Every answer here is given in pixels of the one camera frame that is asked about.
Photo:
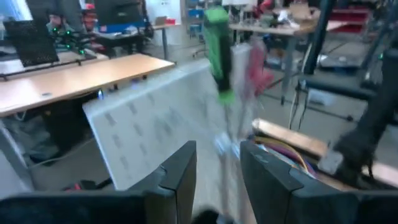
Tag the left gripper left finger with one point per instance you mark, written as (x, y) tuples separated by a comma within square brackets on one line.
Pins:
[(109, 208)]

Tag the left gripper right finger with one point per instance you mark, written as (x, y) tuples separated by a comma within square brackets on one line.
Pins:
[(311, 208)]

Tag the green black screwdriver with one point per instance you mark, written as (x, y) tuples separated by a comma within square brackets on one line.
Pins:
[(217, 46)]

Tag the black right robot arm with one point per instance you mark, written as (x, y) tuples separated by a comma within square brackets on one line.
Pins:
[(373, 124)]

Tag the red black tool case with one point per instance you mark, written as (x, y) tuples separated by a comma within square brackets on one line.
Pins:
[(84, 185)]

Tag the white metal pegboard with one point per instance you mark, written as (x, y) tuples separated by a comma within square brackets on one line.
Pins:
[(149, 133)]

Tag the grey desk leg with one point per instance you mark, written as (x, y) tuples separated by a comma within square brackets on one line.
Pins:
[(15, 155)]

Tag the wooden office desk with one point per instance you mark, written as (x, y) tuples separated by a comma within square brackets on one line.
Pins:
[(77, 77)]

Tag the black background robot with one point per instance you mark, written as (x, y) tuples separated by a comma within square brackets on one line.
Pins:
[(71, 40)]

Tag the wooden workbench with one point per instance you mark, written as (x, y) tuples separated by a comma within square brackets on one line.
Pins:
[(280, 30)]

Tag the red storage rack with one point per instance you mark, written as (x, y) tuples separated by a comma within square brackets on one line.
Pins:
[(348, 28)]

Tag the person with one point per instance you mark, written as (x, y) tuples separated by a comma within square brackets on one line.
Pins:
[(89, 18), (57, 23)]

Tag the black stand post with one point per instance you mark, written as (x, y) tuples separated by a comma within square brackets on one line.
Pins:
[(320, 37)]

